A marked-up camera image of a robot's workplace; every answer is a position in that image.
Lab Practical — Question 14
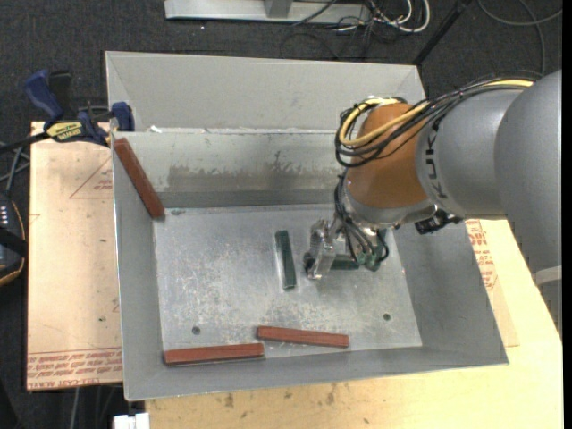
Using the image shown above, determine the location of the red-brown flat block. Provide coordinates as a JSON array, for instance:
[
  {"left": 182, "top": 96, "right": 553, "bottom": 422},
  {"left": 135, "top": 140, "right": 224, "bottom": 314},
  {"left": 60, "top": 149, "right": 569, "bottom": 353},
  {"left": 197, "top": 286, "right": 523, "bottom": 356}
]
[
  {"left": 114, "top": 137, "right": 166, "bottom": 220},
  {"left": 162, "top": 342, "right": 266, "bottom": 367},
  {"left": 256, "top": 324, "right": 351, "bottom": 349}
]

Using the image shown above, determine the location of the brown cardboard board red print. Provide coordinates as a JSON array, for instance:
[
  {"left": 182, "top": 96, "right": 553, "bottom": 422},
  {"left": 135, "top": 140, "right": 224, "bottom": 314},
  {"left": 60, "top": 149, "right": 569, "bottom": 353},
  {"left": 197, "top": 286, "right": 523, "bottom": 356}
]
[{"left": 26, "top": 121, "right": 522, "bottom": 392}]

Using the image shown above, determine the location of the black cylinder on white bracket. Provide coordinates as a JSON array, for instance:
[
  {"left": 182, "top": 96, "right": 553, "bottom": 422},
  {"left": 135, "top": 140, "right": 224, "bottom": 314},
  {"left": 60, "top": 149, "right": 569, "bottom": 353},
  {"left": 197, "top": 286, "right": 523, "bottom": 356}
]
[{"left": 413, "top": 209, "right": 464, "bottom": 236}]

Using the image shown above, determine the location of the dark green flat block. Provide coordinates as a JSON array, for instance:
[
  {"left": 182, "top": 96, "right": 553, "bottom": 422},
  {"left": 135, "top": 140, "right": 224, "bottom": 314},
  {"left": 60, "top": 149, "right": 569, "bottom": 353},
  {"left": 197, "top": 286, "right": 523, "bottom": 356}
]
[{"left": 273, "top": 229, "right": 298, "bottom": 291}]

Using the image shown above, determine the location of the grey metal bin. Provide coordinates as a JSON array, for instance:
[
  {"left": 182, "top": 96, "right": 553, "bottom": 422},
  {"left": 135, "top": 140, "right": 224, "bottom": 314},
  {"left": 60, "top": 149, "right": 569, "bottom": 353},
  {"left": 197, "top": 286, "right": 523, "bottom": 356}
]
[{"left": 105, "top": 50, "right": 510, "bottom": 402}]

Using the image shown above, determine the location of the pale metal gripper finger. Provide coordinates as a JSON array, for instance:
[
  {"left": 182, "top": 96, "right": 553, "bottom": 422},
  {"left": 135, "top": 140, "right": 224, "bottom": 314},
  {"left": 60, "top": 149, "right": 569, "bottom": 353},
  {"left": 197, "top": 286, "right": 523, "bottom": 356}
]
[
  {"left": 322, "top": 226, "right": 336, "bottom": 274},
  {"left": 306, "top": 222, "right": 324, "bottom": 282}
]

